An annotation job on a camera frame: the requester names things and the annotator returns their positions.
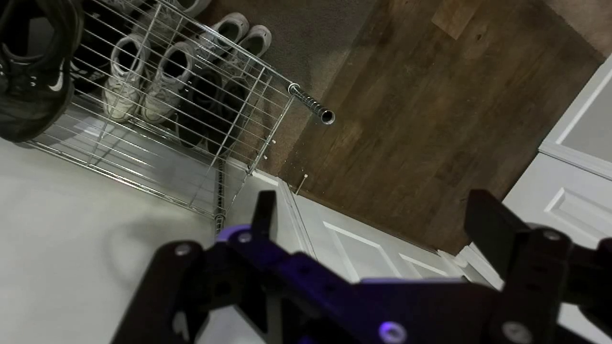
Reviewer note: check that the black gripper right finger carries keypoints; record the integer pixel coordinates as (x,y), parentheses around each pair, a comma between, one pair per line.
(542,270)

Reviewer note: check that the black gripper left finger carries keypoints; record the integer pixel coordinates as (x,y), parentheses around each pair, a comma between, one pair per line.
(184,283)

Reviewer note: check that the white closet door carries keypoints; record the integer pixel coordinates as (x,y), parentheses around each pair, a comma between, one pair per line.
(568,184)

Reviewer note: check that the white panel door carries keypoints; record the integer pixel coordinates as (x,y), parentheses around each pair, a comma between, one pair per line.
(358,250)

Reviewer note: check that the white sneaker left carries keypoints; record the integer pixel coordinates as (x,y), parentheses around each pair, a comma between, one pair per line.
(121,90)

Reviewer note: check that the white sneaker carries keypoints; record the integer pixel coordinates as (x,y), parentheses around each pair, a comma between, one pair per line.
(121,90)
(170,77)

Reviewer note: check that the white sneaker right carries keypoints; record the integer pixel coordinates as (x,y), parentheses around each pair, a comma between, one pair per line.
(170,77)

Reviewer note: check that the grey shoe upper right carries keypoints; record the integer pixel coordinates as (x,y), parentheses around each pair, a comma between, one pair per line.
(257,42)

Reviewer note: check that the grey shoe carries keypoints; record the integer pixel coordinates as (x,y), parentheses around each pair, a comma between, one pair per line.
(257,42)
(232,27)

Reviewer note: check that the grey shoe upper left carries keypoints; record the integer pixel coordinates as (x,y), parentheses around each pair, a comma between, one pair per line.
(232,27)

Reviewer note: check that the black Nike sneaker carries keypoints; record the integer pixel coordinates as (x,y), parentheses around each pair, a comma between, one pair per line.
(37,44)

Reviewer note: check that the white wire shoe rack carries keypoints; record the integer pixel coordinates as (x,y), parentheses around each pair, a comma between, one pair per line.
(199,157)

